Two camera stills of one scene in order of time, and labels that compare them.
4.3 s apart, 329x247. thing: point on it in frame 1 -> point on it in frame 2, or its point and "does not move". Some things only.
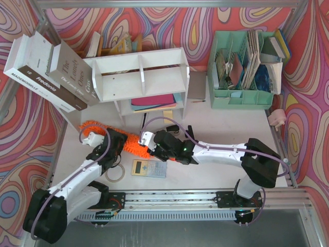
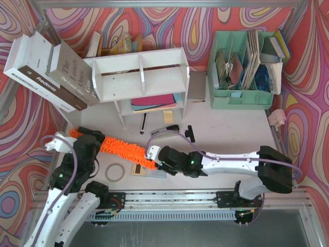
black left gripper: [119, 139] -> [90, 134]
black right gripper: [158, 143] -> [166, 167]
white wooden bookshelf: [142, 82] does not move
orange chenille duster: [130, 144] -> [111, 145]
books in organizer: [261, 69] does not move
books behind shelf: [125, 45] does not move
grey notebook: [197, 88] does not move
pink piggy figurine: [277, 118] does not move
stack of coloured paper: [155, 102] does not move
